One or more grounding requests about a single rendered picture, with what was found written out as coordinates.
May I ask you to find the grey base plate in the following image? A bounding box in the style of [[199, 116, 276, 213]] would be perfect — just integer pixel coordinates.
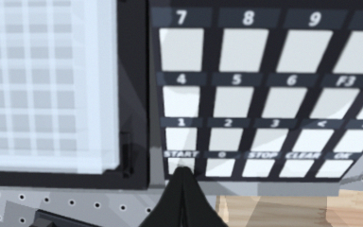
[[0, 155, 363, 227]]

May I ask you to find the dark grey rectangular frame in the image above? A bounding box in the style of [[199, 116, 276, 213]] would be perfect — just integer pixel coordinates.
[[28, 209, 100, 227]]

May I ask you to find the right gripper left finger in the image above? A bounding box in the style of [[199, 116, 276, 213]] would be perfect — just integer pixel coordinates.
[[139, 166, 183, 227]]

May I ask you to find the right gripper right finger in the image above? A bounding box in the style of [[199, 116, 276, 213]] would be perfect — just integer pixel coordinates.
[[182, 166, 229, 227]]

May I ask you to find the white multi-well plate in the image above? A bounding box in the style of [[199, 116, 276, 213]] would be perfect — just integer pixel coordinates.
[[0, 0, 120, 174]]

